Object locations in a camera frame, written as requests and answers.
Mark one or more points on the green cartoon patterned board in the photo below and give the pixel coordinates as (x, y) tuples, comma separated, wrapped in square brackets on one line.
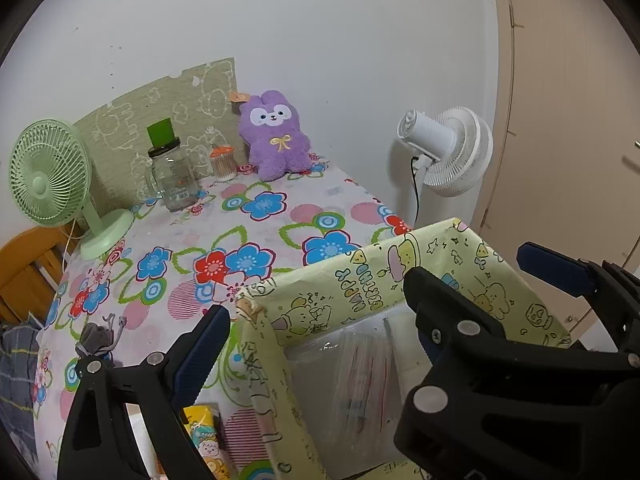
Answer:
[(120, 110)]

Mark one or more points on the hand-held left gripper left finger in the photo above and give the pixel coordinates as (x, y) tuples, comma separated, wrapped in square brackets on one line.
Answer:
[(200, 355)]

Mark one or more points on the clear plastic bag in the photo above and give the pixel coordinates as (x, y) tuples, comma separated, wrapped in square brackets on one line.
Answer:
[(350, 385)]

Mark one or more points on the white standing fan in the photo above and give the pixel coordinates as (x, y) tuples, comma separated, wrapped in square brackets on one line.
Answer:
[(457, 155)]

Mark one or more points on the glass jar with green top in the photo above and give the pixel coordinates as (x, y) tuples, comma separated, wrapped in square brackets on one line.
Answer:
[(172, 180)]

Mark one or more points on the grey plaid pillow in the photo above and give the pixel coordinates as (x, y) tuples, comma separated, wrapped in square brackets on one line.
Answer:
[(17, 375)]

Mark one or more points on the yellow cartoon snack packet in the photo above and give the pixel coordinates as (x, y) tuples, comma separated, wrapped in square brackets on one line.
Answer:
[(205, 440)]

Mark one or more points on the beige door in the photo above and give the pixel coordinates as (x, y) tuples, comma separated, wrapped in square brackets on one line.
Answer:
[(560, 85)]

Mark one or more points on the purple plush bunny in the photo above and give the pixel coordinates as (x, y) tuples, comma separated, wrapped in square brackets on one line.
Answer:
[(272, 145)]

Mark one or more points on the green desk fan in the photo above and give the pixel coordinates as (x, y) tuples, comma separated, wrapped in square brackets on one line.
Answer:
[(47, 180)]

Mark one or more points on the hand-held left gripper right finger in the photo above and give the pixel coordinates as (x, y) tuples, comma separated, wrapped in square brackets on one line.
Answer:
[(430, 351)]

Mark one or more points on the yellow-green cartoon storage box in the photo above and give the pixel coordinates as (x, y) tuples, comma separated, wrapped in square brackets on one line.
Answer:
[(360, 280)]

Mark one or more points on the small clear cotton swab jar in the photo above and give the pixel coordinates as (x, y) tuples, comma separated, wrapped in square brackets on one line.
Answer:
[(222, 165)]

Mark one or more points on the floral printed tablecloth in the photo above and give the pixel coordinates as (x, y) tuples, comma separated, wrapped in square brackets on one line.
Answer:
[(175, 225)]

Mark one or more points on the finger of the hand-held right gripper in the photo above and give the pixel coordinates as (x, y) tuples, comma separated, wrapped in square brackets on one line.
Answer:
[(450, 320), (555, 267)]

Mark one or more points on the grey plush mouse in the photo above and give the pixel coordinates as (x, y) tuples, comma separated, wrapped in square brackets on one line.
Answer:
[(95, 337)]

